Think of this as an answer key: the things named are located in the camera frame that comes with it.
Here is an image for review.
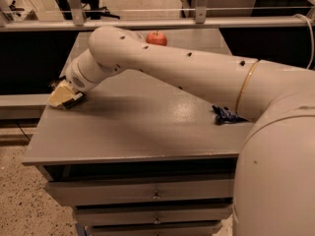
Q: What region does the bottom grey drawer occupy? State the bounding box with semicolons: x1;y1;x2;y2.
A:
90;221;222;236

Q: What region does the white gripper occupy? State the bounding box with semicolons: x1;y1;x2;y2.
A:
48;49;113;107

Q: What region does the metal railing frame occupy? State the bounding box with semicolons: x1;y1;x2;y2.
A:
1;0;315;31

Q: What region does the blue blueberry rxbar wrapper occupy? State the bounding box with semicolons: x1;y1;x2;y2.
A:
212;105;246;125

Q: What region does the grey drawer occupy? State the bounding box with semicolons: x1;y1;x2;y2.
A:
45;178;233;207
90;221;222;236
74;203;231;226

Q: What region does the grey drawer cabinet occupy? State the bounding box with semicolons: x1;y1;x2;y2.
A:
21;28;255;236

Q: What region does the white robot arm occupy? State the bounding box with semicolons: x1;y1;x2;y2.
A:
48;27;315;236

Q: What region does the middle grey drawer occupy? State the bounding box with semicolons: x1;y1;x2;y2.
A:
74;203;231;226

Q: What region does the top grey drawer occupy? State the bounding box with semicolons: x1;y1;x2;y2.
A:
45;178;233;207

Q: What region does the red apple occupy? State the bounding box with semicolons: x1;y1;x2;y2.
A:
146;30;167;46

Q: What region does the black chocolate rxbar wrapper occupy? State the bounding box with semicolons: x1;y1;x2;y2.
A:
50;77;85;109

